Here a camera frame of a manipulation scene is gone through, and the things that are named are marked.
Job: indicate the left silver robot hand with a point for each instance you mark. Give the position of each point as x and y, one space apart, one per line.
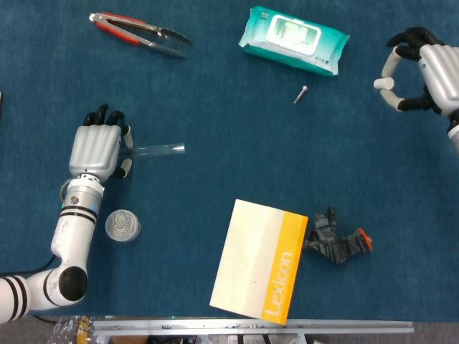
93 150

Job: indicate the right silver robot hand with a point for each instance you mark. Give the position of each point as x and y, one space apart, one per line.
441 79

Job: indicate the white plastic cap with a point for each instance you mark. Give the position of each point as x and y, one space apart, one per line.
383 83

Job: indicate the clear glass test tube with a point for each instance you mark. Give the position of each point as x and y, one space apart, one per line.
161 149

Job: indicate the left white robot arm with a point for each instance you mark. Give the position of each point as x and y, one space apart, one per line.
71 233

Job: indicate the round clear pin container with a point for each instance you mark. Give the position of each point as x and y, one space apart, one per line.
123 225

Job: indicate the teal felt table cover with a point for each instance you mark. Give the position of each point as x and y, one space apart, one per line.
215 143

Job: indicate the small metal bolt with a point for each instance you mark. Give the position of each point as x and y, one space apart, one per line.
300 95

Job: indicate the green wet wipes pack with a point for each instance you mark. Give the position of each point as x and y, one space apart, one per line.
294 39

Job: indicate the crumpled clear plastic wrap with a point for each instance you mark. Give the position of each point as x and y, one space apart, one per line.
71 329

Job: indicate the white yellow Lexicon book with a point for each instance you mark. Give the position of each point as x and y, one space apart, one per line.
251 261

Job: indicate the grey knit work glove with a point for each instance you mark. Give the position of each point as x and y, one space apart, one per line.
337 247

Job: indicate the aluminium profile rail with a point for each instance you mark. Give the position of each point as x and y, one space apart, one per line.
179 325

